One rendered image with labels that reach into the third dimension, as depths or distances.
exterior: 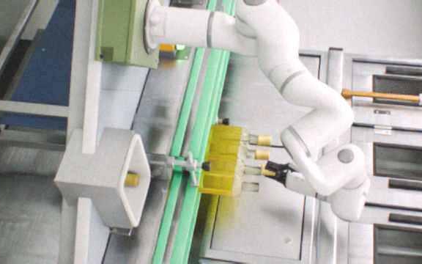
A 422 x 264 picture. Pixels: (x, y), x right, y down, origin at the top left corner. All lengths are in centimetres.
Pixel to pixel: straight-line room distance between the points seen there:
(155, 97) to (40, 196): 55
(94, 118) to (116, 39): 21
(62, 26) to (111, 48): 73
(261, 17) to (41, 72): 88
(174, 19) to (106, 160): 39
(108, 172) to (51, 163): 69
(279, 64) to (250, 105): 79
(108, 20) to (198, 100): 49
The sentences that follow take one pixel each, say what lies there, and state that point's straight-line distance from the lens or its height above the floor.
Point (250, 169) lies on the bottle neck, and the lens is 168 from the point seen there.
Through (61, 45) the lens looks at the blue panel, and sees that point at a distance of 195.
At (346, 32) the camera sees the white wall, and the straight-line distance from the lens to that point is 664.
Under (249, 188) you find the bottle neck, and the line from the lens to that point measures 165.
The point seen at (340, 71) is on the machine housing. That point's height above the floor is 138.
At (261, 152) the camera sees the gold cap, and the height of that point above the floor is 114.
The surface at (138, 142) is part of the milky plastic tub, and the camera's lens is 142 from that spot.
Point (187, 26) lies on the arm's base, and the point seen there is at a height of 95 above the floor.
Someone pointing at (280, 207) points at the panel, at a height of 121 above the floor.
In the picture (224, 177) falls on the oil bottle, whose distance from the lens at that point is 165.
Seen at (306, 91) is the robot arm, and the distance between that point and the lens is 122.
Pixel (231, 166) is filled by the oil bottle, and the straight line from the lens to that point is 167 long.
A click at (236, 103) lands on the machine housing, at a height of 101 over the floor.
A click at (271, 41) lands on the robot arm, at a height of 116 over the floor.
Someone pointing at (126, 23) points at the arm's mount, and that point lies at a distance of 130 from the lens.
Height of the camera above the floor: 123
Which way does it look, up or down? 8 degrees down
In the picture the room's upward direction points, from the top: 96 degrees clockwise
